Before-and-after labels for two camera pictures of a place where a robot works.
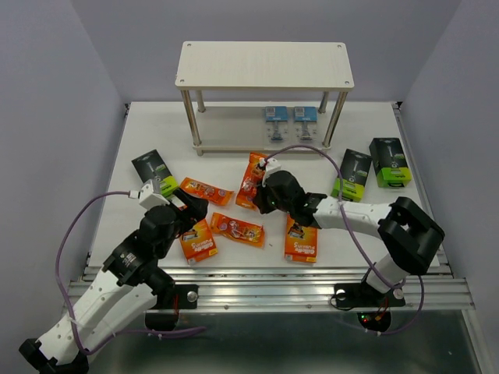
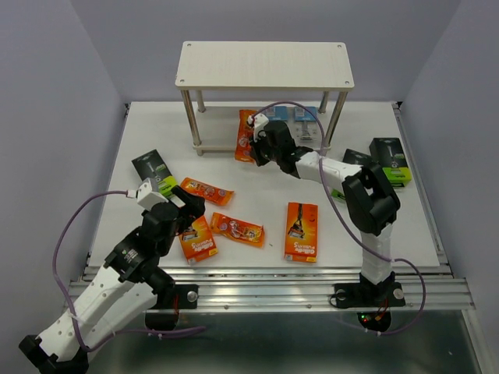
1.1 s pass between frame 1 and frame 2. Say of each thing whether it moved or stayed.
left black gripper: stayed
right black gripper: moved
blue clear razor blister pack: stayed
